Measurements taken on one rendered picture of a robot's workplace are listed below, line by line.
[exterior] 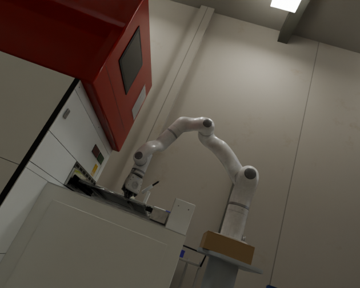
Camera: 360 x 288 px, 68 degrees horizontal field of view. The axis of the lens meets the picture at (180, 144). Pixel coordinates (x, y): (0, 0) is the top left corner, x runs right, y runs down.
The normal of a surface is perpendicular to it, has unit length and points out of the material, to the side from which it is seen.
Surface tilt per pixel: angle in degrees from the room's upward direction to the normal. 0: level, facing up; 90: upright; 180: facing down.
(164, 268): 90
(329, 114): 90
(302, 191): 90
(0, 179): 90
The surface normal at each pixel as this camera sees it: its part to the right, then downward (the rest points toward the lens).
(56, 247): 0.07, -0.38
